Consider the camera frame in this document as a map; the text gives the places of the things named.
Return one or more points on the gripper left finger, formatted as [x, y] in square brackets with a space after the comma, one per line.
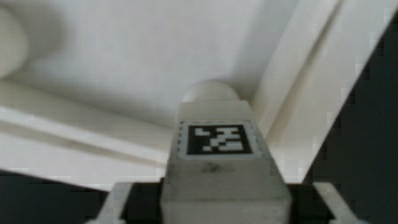
[132, 205]

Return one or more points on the white square table top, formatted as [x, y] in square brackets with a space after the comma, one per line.
[102, 57]

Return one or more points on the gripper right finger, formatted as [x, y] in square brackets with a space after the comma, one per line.
[320, 207]

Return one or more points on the white table leg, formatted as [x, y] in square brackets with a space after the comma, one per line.
[223, 185]

